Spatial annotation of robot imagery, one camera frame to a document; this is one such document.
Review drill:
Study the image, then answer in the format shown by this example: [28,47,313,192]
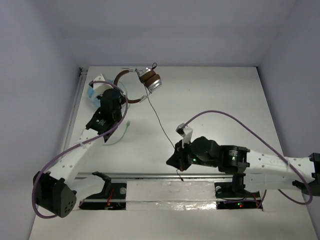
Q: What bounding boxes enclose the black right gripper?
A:
[166,137,218,170]

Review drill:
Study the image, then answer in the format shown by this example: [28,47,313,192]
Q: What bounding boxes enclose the thin green headphone cable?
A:
[102,84,132,146]

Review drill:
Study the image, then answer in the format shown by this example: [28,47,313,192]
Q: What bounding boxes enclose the light blue headphones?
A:
[87,76,127,109]

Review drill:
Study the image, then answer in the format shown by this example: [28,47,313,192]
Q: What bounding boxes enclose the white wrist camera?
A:
[87,73,112,98]
[175,123,193,148]

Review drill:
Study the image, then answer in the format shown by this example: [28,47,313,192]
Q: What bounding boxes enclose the aluminium rail frame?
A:
[59,67,89,153]

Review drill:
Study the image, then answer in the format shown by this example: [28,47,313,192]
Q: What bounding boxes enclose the brown silver headphones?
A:
[113,66,162,104]

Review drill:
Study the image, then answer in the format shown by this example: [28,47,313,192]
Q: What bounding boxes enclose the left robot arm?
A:
[31,86,129,219]

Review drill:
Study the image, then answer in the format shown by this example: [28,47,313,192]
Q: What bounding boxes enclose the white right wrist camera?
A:
[175,123,193,148]

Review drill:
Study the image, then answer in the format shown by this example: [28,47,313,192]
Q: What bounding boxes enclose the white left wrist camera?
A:
[87,73,112,98]

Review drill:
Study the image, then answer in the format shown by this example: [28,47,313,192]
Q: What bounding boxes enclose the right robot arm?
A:
[166,136,320,198]

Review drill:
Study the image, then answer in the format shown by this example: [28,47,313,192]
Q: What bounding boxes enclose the thin black headphone cable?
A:
[121,62,185,183]

